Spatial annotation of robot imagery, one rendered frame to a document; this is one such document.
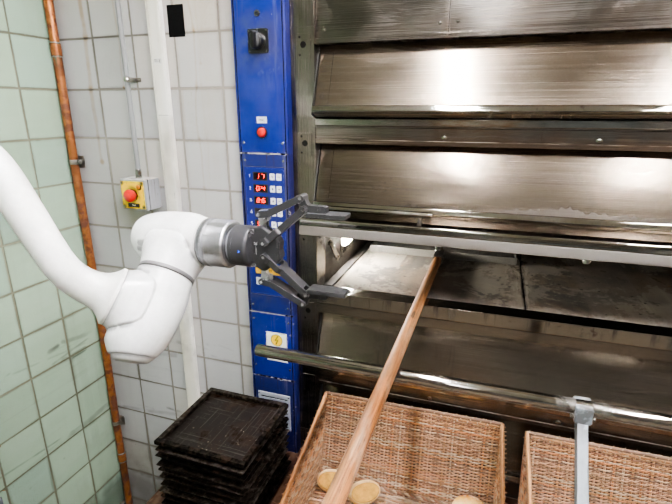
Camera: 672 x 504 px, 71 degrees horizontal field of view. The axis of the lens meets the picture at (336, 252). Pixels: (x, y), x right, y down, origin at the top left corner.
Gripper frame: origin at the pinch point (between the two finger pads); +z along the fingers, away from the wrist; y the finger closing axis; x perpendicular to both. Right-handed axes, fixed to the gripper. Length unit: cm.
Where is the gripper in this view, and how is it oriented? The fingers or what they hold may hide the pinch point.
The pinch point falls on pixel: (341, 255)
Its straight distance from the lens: 79.5
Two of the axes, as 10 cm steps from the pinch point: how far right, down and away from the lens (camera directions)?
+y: 0.0, 9.6, 2.9
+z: 9.5, 0.9, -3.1
